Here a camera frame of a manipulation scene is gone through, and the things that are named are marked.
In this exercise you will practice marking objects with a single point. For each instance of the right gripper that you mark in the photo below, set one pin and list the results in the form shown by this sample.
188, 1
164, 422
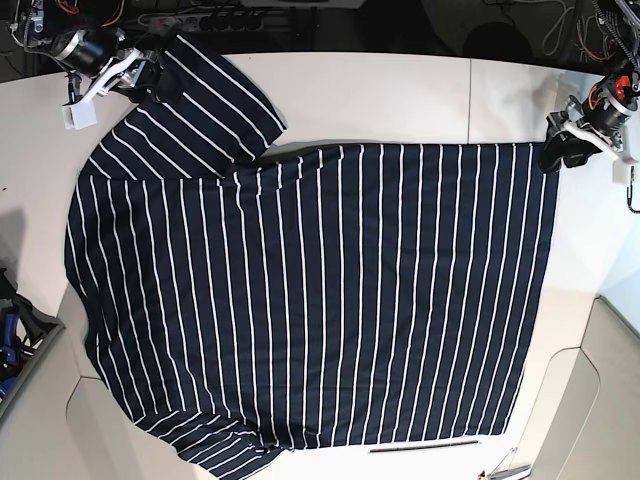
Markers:
99, 65

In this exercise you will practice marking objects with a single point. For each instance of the blue items in bin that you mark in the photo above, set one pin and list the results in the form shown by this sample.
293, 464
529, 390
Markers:
23, 329

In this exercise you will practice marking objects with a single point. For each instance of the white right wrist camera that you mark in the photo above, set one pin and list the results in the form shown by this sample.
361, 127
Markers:
79, 116

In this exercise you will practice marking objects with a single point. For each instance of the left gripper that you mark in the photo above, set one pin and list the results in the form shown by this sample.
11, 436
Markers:
592, 126

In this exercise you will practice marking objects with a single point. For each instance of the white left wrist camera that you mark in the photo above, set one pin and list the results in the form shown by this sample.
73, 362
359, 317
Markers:
624, 173

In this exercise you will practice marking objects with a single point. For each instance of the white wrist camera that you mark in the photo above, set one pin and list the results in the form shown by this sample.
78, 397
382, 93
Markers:
624, 173
79, 116

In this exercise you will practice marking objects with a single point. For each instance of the white power strip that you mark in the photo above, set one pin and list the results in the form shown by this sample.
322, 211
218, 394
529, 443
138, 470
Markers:
204, 21

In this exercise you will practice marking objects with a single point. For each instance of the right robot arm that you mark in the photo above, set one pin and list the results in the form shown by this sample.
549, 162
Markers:
325, 99

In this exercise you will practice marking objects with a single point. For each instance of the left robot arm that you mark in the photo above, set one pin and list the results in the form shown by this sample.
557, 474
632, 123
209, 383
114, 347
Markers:
621, 22

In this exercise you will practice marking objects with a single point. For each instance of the navy white striped T-shirt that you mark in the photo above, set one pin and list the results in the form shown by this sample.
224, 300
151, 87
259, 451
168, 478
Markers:
241, 311

